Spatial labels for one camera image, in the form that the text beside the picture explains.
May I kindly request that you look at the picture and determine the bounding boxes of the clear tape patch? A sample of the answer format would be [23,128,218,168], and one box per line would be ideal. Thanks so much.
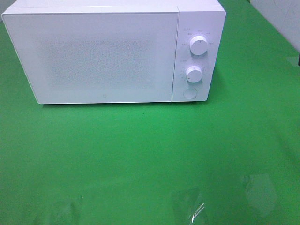
[241,173,278,217]
[171,187,209,225]

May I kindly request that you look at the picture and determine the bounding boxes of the white microwave oven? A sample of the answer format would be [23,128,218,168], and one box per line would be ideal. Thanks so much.
[1,0,226,102]

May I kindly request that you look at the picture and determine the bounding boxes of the white microwave door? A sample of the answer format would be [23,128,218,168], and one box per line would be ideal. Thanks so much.
[3,13,178,104]

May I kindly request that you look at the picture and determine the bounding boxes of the white round knob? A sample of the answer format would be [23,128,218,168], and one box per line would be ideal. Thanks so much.
[189,35,208,56]
[186,66,203,83]

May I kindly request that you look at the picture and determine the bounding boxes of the round white door button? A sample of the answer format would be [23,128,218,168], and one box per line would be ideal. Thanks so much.
[183,88,197,99]

